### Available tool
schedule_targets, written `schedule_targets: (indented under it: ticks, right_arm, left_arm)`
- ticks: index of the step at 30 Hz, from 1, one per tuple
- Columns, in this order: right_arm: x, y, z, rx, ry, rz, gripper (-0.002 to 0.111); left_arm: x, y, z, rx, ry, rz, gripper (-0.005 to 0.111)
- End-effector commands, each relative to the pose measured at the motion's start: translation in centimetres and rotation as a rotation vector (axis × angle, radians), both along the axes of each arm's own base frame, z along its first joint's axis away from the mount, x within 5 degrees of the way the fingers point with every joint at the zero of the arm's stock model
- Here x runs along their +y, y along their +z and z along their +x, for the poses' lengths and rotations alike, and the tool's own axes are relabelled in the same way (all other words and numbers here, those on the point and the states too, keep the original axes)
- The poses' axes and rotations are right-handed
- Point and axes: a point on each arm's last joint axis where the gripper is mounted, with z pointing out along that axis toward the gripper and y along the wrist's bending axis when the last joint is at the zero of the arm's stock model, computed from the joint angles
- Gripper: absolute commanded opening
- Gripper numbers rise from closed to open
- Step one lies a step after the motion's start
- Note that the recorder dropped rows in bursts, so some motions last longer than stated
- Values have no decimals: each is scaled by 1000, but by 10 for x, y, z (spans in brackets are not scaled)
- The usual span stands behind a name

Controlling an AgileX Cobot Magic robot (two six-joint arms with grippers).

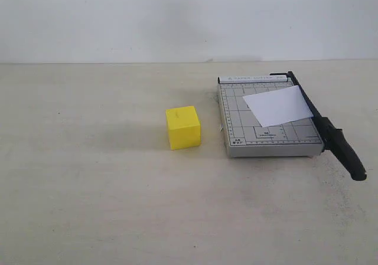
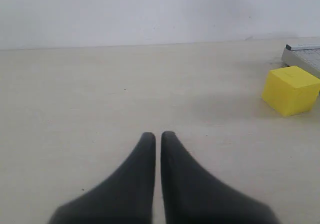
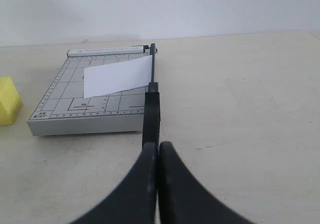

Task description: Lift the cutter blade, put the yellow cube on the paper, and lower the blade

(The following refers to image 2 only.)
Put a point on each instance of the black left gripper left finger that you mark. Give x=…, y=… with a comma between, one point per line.
x=125, y=197

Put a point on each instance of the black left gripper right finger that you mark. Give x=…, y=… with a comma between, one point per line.
x=192, y=195

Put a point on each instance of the yellow cube block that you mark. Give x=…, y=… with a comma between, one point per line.
x=290, y=90

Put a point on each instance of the grey paper cutter base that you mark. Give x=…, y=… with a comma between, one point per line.
x=305, y=56

